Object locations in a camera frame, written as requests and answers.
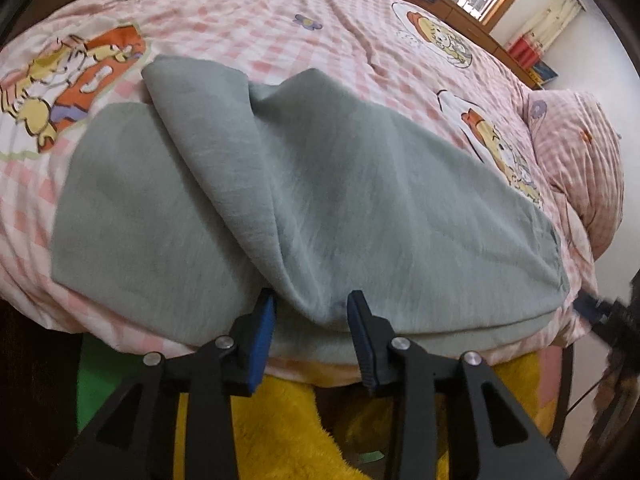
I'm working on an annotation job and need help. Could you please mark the grey pants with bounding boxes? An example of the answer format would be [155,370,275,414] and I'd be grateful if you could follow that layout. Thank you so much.
[51,52,571,366]

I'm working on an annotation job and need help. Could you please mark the pink checked cartoon bedsheet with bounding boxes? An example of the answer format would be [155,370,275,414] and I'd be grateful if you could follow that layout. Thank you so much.
[0,0,598,391]

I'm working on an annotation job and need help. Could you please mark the yellow fluffy clothing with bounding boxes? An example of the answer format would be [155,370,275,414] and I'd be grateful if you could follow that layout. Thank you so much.
[180,352,556,480]

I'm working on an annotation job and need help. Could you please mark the pink checked pillow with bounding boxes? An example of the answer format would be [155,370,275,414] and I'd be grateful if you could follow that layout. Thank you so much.
[522,89,626,256]

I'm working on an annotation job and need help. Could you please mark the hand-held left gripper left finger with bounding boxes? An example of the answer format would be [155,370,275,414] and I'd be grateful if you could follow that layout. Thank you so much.
[50,287,278,480]

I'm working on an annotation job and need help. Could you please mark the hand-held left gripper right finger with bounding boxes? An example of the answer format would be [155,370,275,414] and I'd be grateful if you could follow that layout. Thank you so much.
[346,290,571,480]

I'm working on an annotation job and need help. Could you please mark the wooden cabinet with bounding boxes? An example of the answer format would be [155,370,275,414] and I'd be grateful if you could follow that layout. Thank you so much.
[327,0,543,91]

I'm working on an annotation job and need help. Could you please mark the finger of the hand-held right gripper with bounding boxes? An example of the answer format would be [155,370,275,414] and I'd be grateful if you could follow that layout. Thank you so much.
[574,292,617,332]

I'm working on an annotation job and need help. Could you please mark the green mat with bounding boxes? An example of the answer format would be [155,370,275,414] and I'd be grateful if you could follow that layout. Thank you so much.
[75,335,151,436]

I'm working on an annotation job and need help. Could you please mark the blue book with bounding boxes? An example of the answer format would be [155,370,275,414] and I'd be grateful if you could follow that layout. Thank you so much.
[530,60,560,86]

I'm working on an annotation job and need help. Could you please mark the white patterned curtain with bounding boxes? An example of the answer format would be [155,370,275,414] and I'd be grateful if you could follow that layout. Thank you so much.
[520,0,586,51]

